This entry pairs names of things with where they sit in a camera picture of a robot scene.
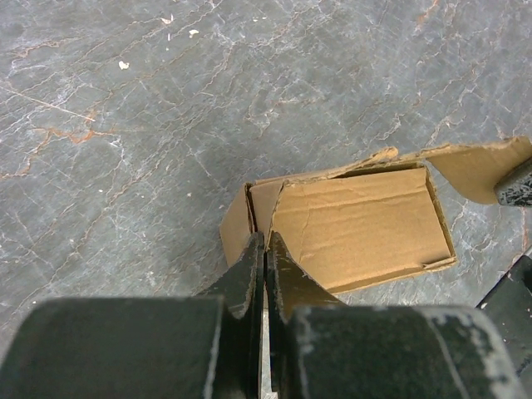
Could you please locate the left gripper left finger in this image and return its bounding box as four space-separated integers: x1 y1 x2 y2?
1 233 264 398

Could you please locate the small cardboard box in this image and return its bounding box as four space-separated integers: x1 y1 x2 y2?
220 136 531 293

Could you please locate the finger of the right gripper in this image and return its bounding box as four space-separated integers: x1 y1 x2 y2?
494 158 532 207

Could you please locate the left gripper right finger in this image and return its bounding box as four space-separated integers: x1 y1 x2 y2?
265 233 526 398

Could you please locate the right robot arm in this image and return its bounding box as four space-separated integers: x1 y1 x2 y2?
477 160 531 377

